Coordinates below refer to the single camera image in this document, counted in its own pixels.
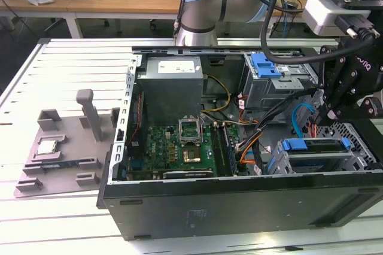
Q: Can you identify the yellow wire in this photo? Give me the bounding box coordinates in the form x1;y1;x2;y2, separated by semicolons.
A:
200;75;231;114

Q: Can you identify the loose RAM stick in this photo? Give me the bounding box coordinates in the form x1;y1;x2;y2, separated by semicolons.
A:
40;162;75;169

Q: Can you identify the green motherboard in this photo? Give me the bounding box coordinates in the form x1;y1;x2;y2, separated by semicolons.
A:
125;123;249;178

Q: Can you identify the black wire bundle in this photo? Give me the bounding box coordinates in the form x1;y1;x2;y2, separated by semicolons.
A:
236;86;323;175

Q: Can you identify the CPU socket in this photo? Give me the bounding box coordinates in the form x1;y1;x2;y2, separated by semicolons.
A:
181;146;202;163

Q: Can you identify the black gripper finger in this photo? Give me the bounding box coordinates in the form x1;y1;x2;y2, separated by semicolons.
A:
327;87;383;120
316;44;345;126

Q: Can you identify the hard disk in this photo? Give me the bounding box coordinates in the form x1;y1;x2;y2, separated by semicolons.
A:
267;137;351;175

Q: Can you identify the installed RAM stick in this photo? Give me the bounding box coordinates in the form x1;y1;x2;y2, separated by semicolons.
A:
221;123;238;177

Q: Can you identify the thin black hanging cable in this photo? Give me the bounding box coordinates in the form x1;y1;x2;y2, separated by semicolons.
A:
172;0;200;38

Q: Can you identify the grey power supply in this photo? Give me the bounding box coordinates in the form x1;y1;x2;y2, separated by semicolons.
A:
136;56;204;118

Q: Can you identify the red black twisted wire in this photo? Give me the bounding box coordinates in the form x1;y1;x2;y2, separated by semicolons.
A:
131;93;144;142

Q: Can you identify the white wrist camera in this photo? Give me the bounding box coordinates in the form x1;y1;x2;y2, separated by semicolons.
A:
303;0;372;36

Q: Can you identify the silver CPU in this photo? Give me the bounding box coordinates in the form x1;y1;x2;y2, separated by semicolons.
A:
35;140;57;156

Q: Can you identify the red data wire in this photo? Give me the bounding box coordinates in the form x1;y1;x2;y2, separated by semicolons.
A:
238;95;260;126

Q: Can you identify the orange flat data wire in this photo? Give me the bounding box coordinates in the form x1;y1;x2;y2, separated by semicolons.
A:
239;133;266;166

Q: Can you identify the metal socket cover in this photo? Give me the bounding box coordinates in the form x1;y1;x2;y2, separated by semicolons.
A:
178;114;202;145

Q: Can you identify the orange wire black connector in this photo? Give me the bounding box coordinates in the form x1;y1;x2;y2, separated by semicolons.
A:
309;108;323;139

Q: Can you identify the metal disk bay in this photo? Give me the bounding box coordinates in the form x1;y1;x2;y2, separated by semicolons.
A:
276;123;375;175

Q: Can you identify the black graphics card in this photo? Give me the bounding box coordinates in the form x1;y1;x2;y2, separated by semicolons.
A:
161;168;215;180

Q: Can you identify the blue data wire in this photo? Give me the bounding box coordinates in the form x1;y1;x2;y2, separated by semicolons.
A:
291;102;315;139

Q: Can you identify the thick black camera cable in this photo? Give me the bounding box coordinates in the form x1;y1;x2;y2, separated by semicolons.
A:
259;0;333;65

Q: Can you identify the grey drive cage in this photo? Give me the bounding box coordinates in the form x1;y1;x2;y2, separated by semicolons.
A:
242;53;320;115

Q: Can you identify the black RAM slot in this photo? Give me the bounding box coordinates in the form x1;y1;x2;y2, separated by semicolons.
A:
210;123;226;177

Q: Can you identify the grey parts rack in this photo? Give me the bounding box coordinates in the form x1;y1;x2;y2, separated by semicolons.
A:
13;89;120;199

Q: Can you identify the black case fan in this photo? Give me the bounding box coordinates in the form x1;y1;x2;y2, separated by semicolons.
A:
125;92;149;159

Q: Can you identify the black PC case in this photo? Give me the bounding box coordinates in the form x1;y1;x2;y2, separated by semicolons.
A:
95;45;383;241

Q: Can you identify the blue plastic drive latch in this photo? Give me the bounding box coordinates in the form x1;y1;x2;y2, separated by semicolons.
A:
251;53;284;78

